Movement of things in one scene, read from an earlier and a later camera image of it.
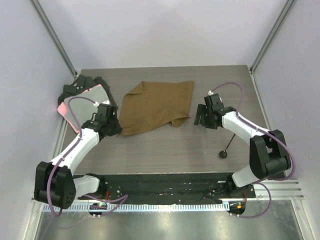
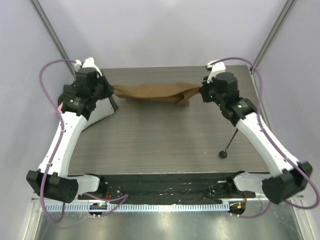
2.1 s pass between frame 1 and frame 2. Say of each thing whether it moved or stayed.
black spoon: stayed
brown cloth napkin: moved
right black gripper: moved
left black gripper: moved
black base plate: stayed
